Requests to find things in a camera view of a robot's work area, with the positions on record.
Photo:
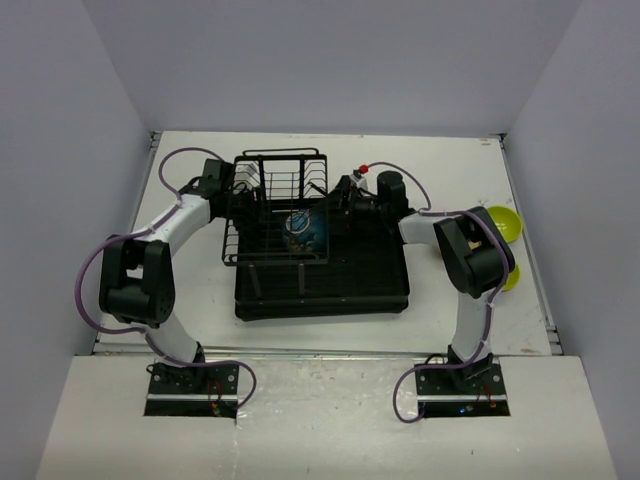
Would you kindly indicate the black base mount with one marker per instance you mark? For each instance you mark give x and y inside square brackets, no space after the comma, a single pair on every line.
[194,393]
[446,394]

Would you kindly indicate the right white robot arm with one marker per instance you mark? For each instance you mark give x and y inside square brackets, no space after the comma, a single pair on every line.
[475,256]

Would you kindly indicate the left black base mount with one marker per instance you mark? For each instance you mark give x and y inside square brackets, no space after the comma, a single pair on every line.
[194,393]

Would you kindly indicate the black drip tray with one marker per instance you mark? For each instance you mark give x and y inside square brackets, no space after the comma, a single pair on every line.
[366,273]

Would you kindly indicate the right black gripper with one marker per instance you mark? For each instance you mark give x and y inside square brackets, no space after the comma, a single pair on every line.
[336,202]

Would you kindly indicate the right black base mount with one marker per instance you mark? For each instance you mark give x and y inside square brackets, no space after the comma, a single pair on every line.
[446,394]

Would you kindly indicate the yellow green bowl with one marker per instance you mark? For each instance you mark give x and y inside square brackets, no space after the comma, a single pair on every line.
[512,279]
[507,221]

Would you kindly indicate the metal rail strip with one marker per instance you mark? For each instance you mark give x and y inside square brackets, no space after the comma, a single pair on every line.
[122,349]

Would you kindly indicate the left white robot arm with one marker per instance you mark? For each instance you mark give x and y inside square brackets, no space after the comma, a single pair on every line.
[137,284]

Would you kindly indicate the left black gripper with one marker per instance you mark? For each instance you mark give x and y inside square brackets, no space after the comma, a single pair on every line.
[250,196]

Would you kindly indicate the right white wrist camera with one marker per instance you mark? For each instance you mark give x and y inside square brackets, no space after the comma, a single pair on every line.
[358,180]

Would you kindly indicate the blue patterned bowl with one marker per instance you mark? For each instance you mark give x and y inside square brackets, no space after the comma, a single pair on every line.
[305,231]

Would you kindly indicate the black wire dish rack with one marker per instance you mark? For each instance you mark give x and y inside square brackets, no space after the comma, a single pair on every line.
[285,180]

